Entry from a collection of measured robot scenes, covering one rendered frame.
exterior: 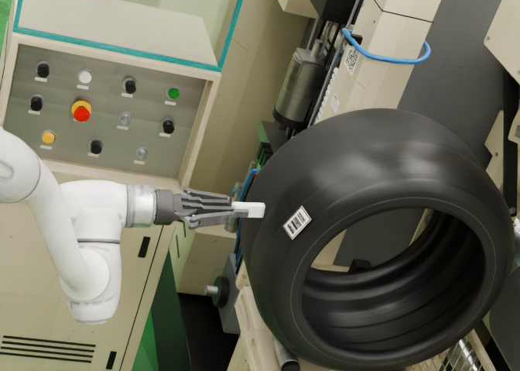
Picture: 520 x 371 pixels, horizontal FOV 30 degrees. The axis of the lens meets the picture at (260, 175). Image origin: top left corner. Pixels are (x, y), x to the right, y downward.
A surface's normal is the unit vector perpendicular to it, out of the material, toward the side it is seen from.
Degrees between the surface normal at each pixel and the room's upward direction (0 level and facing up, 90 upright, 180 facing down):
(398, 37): 90
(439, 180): 42
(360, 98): 90
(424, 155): 16
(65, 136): 90
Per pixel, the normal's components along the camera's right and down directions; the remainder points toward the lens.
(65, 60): 0.18, 0.53
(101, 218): 0.33, -0.05
